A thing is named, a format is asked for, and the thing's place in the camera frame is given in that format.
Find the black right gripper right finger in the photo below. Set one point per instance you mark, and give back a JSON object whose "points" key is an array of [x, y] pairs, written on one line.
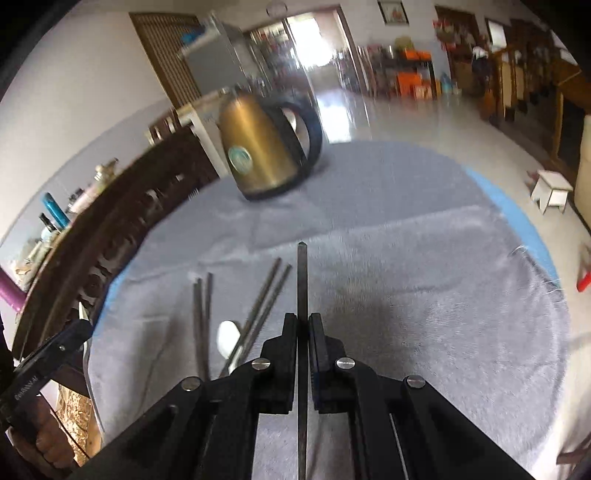
{"points": [[330, 387]]}

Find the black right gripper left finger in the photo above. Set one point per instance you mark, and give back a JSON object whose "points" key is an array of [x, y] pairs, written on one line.
{"points": [[273, 387]]}

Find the white plastic spoon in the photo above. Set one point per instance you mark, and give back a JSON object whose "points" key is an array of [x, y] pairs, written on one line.
{"points": [[227, 336]]}

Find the person's left hand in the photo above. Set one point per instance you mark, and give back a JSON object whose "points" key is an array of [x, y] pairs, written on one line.
{"points": [[51, 451]]}

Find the gold patterned bag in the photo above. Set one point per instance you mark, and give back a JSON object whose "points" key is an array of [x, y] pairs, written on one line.
{"points": [[76, 413]]}

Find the purple thermos bottle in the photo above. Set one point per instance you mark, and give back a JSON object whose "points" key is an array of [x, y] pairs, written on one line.
{"points": [[10, 292]]}

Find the grey table cloth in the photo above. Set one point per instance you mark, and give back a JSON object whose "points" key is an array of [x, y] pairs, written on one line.
{"points": [[417, 265]]}

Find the dark carved wooden sideboard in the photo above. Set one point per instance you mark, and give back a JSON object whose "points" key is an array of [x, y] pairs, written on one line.
{"points": [[100, 241]]}

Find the teal thermos bottle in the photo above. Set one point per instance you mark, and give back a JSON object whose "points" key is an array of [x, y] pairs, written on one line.
{"points": [[56, 211]]}

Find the gold electric kettle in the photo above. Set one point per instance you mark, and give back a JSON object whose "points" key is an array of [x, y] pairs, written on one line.
{"points": [[272, 144]]}

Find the white chest freezer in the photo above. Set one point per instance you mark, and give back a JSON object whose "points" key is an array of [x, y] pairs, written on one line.
{"points": [[202, 117]]}

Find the wooden chair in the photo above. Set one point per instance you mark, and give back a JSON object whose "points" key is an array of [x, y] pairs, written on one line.
{"points": [[163, 127]]}

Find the small white stool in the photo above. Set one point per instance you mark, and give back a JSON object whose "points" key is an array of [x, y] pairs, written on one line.
{"points": [[551, 190]]}

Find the orange box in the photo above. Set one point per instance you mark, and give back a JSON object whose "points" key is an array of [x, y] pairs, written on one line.
{"points": [[407, 81]]}

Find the dark wooden side table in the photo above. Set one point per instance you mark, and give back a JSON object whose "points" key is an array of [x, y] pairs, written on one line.
{"points": [[388, 61]]}

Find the grey refrigerator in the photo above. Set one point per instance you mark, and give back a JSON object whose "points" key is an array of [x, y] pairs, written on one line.
{"points": [[221, 57]]}

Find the wooden staircase railing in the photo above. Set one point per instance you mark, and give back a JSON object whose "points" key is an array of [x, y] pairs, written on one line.
{"points": [[539, 98]]}

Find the framed wall picture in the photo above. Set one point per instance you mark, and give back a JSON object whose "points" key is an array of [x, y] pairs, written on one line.
{"points": [[394, 13]]}

